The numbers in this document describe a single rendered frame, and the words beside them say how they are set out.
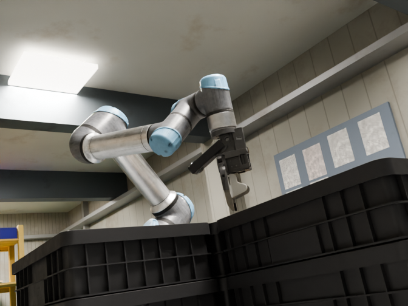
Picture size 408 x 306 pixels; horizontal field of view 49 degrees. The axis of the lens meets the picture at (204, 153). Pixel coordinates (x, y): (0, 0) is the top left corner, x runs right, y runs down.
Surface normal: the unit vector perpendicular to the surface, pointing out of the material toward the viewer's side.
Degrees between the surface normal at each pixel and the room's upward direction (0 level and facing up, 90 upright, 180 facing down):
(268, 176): 90
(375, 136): 90
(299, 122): 90
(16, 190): 90
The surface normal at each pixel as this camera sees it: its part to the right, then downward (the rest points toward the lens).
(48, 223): 0.58, -0.33
